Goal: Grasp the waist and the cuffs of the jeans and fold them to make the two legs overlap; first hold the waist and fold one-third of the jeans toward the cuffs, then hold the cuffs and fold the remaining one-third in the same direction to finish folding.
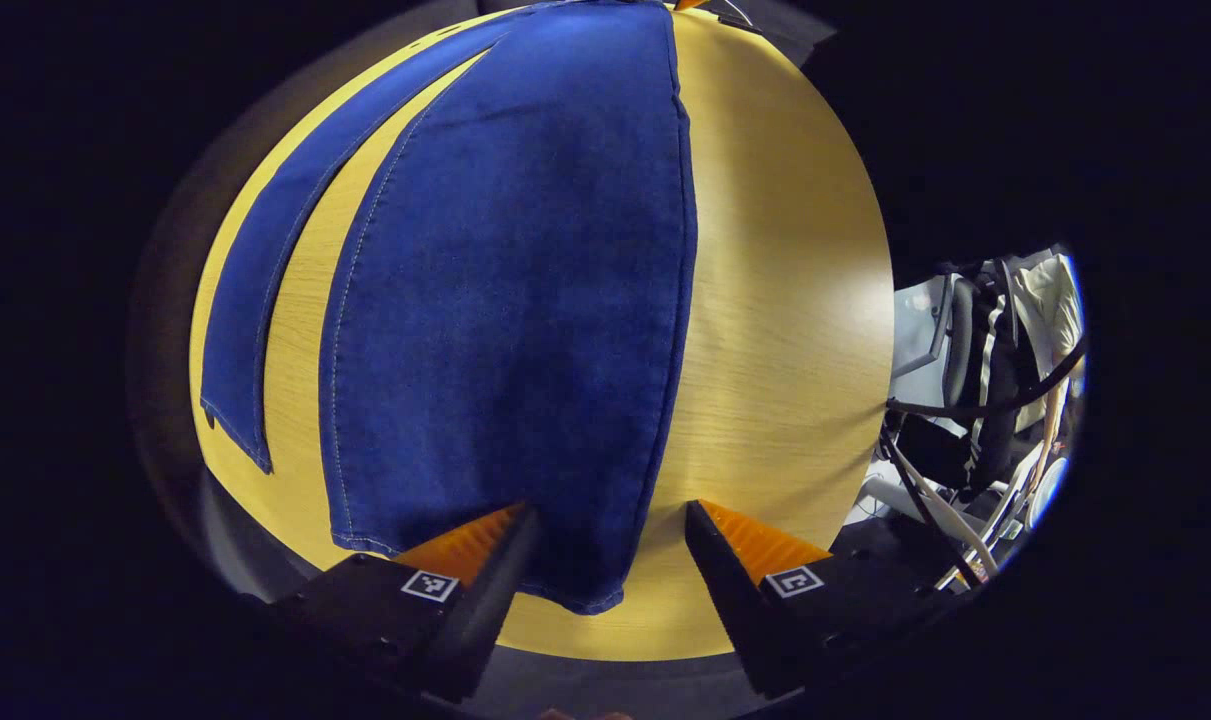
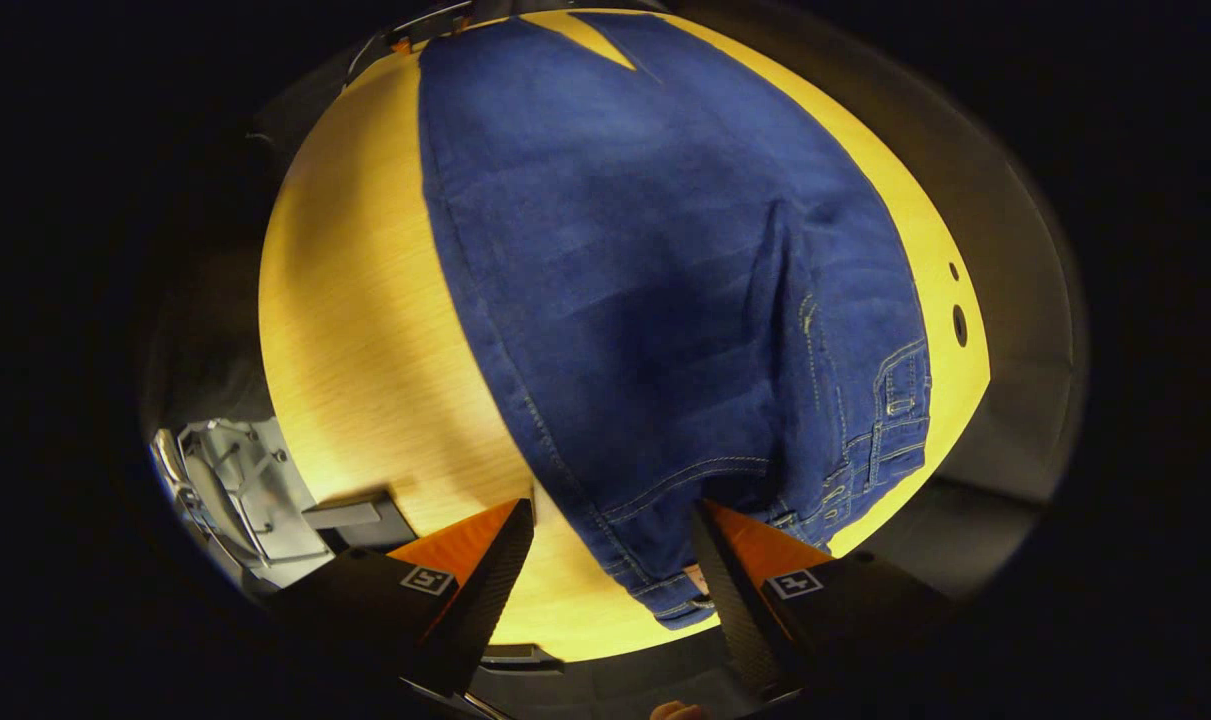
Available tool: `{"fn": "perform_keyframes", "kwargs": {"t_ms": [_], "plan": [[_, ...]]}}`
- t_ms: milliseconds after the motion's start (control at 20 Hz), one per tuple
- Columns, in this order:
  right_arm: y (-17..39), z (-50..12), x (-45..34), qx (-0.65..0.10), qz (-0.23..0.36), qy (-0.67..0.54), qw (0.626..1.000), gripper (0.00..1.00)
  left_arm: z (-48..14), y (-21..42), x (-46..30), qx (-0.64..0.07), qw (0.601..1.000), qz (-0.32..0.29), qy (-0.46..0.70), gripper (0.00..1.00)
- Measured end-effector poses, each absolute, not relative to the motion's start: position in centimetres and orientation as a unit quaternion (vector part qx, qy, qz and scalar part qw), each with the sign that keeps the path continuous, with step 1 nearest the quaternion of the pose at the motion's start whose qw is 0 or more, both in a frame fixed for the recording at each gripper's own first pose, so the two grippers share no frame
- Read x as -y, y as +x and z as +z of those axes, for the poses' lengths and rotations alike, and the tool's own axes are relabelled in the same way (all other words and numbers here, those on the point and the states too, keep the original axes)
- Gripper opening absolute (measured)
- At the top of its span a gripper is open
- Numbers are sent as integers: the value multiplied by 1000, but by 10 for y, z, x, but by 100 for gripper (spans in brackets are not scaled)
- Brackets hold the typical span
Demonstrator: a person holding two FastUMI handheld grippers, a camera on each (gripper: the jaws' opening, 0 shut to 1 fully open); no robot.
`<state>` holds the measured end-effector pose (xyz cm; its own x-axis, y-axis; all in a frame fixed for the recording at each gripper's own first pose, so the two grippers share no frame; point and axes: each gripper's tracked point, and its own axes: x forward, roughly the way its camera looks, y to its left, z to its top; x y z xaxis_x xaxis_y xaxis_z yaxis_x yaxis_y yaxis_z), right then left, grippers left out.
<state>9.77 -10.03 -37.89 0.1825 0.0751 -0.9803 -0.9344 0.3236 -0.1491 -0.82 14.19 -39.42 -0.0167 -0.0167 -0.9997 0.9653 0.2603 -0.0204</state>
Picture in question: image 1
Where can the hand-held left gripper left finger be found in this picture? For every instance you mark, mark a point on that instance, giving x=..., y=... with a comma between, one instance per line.
x=485, y=610

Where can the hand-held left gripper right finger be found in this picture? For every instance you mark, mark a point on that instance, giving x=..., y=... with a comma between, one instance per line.
x=735, y=600

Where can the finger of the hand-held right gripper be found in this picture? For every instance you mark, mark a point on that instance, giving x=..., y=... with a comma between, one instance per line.
x=689, y=4

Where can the blue denim jeans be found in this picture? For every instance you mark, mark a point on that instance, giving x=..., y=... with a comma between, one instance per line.
x=525, y=300

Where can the grey panel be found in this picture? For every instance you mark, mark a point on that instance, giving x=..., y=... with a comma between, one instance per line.
x=920, y=325

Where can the black item with white stripes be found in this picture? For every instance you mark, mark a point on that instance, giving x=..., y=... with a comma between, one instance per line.
x=970, y=340

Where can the beige cloth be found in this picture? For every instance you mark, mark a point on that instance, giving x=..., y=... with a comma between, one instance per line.
x=1050, y=300

